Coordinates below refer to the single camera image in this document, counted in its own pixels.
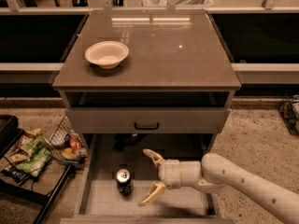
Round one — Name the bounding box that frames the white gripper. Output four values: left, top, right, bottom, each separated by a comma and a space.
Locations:
138, 148, 202, 207

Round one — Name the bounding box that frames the blue pepsi can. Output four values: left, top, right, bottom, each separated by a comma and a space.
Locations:
116, 169, 134, 194

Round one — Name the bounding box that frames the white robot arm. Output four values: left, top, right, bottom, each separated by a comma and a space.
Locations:
138, 148, 299, 224

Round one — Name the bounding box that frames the open grey middle drawer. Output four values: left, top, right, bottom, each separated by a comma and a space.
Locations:
60, 134, 234, 224

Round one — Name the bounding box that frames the grey drawer cabinet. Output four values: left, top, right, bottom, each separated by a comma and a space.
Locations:
53, 9, 240, 150

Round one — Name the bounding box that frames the green chip bag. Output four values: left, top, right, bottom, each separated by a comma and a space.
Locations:
16, 135, 51, 177

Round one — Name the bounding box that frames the white paper bowl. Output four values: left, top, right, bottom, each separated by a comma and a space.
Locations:
85, 41, 129, 69

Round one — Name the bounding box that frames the closed drawer with black handle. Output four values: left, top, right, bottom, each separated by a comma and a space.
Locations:
65, 107, 230, 133

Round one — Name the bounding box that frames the wire basket with snacks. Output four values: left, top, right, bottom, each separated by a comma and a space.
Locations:
49, 116, 88, 170

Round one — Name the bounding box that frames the black wire basket right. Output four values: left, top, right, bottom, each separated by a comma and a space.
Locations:
279, 95, 299, 135

